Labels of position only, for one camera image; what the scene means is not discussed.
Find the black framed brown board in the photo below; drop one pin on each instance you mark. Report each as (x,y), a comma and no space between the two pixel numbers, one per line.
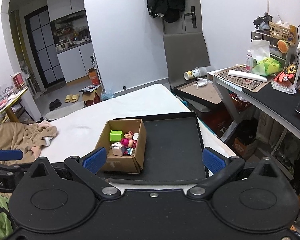
(200,92)

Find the pair of yellow slippers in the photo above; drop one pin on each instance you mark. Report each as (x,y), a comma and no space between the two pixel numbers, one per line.
(72,98)

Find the white mattress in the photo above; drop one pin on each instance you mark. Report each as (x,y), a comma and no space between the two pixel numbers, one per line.
(85,127)

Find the patterned desk mat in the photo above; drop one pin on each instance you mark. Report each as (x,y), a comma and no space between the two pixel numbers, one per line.
(242,80)

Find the white tissue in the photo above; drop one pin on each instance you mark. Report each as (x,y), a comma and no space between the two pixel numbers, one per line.
(260,50)

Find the round yellow side table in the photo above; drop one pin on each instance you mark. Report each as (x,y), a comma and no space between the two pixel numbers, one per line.
(7,105)

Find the green clothing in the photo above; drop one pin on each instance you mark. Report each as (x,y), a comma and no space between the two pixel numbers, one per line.
(0,217)

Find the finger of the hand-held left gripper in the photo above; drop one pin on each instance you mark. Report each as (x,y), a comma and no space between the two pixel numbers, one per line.
(8,154)

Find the red snack packet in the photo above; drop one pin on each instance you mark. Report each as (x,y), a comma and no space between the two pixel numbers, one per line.
(286,75)

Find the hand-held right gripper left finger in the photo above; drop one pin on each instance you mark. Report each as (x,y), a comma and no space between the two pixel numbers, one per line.
(95,160)

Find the white desk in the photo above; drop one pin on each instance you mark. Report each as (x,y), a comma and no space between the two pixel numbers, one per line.
(272,102)

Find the open cardboard box with flyer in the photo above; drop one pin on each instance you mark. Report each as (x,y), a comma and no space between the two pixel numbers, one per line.
(91,97)

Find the black framed glass door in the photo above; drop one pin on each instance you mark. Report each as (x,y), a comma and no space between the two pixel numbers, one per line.
(43,47)

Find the black tray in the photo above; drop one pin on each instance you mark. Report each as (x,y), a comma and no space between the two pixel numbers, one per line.
(172,150)

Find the white and purple charger block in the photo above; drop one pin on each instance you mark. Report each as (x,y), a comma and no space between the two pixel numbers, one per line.
(117,149)

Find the green plastic bag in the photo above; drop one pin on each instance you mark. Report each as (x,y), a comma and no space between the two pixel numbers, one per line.
(267,66)

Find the dark hanging jackets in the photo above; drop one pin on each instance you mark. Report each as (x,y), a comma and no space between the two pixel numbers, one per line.
(165,0)

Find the pink toy figure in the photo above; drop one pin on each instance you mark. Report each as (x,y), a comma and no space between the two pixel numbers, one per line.
(126,142)

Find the pink bottle with white cap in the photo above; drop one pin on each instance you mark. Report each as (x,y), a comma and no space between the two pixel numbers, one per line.
(249,61)

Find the wicker basket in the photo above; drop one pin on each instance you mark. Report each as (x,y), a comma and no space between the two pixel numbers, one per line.
(279,31)

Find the girl figurine with brown pigtails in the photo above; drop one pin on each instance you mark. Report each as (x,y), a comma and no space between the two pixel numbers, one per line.
(131,135)

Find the red basket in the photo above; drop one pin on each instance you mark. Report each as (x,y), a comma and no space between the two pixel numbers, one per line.
(240,102)

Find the beige blanket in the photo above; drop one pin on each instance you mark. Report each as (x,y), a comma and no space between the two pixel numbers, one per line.
(17,136)

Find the brown cardboard box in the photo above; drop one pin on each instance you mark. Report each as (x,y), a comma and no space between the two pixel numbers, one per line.
(120,160)

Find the orange carton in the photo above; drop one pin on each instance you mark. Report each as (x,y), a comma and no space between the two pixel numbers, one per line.
(94,77)

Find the white face mask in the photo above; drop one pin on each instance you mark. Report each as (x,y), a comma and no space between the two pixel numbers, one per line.
(200,83)

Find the grey drawer organiser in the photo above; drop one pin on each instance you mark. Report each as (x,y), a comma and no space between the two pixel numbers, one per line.
(272,45)

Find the green cube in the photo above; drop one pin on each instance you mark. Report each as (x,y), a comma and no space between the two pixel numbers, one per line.
(116,135)

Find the dark dragon figurine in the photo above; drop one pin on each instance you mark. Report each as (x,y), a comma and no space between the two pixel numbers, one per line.
(263,20)

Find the orange slice plush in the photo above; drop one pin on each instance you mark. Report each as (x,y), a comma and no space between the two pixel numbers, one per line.
(283,46)

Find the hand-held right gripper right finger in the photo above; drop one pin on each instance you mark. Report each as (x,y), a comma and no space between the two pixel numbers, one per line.
(214,161)

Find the pair of black shoes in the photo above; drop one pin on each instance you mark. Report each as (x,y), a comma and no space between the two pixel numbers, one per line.
(55,104)

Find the black waste bin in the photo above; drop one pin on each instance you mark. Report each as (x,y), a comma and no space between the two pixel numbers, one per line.
(246,132)

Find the white kitchen cabinets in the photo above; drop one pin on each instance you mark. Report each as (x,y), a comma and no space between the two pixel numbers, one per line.
(70,42)

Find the long white case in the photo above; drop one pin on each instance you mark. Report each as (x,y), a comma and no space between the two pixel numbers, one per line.
(247,76)

